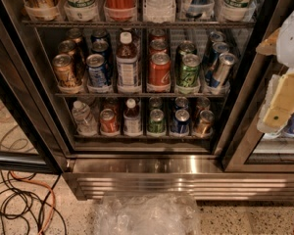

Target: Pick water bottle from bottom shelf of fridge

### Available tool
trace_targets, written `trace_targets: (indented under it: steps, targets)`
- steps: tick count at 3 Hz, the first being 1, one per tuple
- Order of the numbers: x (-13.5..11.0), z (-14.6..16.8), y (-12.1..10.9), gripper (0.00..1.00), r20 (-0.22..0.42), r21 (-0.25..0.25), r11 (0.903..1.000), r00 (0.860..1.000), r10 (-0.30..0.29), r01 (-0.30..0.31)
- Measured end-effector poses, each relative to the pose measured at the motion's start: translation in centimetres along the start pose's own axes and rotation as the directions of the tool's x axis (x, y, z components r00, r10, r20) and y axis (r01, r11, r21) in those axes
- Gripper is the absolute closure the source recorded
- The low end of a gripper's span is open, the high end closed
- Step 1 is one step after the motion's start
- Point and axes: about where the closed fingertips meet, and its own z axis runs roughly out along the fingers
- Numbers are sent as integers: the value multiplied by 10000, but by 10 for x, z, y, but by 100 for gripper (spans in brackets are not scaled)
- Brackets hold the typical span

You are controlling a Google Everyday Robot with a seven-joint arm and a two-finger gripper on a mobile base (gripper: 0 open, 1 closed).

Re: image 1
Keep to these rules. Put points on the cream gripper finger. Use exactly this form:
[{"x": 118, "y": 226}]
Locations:
[
  {"x": 268, "y": 46},
  {"x": 279, "y": 102}
]

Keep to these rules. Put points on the clear water bottle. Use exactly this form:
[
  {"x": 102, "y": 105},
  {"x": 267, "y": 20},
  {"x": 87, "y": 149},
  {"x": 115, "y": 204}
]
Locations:
[
  {"x": 159, "y": 11},
  {"x": 84, "y": 119}
]

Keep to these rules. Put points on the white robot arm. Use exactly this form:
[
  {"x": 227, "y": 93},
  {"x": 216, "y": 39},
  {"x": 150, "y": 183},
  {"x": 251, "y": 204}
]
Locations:
[{"x": 285, "y": 56}]

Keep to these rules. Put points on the white green bottle top right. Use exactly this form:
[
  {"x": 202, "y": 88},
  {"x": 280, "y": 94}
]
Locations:
[{"x": 234, "y": 10}]

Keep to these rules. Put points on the white green bottle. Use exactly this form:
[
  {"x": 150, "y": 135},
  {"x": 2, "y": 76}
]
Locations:
[
  {"x": 234, "y": 10},
  {"x": 80, "y": 10}
]

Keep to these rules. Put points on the right glass fridge door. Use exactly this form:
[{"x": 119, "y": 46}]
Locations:
[{"x": 257, "y": 136}]

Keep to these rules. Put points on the glass fridge door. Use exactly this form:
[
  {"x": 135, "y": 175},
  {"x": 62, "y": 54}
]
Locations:
[
  {"x": 257, "y": 136},
  {"x": 21, "y": 95}
]

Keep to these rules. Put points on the clear water bottle top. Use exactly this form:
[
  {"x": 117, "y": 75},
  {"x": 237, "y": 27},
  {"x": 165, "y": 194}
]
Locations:
[{"x": 159, "y": 11}]

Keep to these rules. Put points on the brown tea bottle middle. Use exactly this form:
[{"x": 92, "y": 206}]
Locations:
[{"x": 127, "y": 61}]

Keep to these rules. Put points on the brown tea bottle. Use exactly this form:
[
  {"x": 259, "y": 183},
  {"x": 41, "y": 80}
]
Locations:
[
  {"x": 132, "y": 118},
  {"x": 127, "y": 61}
]

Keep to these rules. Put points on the black fridge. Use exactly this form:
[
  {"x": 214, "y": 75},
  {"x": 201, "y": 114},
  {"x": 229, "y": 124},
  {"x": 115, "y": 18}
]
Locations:
[{"x": 100, "y": 165}]

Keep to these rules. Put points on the brown tea bottle bottom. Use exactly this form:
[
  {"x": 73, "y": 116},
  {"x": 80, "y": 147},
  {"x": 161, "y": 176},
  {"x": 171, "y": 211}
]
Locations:
[{"x": 132, "y": 118}]

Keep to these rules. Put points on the red Coca-Cola bottle top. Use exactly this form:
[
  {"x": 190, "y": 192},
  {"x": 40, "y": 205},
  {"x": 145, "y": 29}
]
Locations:
[{"x": 120, "y": 10}]

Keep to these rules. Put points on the white green bottle top left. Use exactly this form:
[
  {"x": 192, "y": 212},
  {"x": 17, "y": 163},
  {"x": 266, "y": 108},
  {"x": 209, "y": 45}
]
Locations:
[{"x": 80, "y": 10}]

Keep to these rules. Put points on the tan bottle top far left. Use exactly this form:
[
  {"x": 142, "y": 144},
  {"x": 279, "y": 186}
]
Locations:
[{"x": 41, "y": 10}]

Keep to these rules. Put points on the left glass fridge door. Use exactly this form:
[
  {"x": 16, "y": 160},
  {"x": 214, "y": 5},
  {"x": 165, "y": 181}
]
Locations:
[{"x": 21, "y": 95}]

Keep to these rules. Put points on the silver blue energy can front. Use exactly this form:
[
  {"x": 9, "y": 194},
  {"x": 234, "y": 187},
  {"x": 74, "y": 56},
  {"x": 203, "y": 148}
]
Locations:
[{"x": 225, "y": 64}]

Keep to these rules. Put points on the green soda can front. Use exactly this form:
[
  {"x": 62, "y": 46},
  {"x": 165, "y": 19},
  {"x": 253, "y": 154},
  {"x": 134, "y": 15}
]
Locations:
[{"x": 188, "y": 71}]

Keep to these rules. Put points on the gold can bottom front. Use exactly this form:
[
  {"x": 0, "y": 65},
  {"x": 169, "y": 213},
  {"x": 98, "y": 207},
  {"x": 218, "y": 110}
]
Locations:
[{"x": 204, "y": 122}]

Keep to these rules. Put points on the gold can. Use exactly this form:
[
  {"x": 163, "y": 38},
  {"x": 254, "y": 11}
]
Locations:
[
  {"x": 71, "y": 48},
  {"x": 204, "y": 122},
  {"x": 63, "y": 66}
]

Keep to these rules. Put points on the blue can bottom front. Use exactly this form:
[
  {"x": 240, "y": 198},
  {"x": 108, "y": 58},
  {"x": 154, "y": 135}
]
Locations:
[{"x": 180, "y": 122}]

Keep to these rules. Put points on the red Coca-Cola can front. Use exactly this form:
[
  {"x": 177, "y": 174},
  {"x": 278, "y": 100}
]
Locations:
[{"x": 159, "y": 69}]

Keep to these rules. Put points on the green can bottom front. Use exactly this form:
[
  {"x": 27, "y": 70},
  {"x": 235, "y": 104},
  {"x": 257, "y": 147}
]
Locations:
[{"x": 156, "y": 123}]

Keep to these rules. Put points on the blue Pepsi can middle front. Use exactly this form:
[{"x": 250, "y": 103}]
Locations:
[{"x": 98, "y": 70}]

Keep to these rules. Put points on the orange soda can bottom front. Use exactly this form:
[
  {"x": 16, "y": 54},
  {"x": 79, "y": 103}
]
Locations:
[{"x": 108, "y": 121}]

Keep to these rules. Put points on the clear plastic bag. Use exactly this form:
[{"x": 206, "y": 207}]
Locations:
[{"x": 150, "y": 214}]

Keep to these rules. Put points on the gold can middle front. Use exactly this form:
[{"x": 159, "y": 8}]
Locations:
[{"x": 63, "y": 66}]

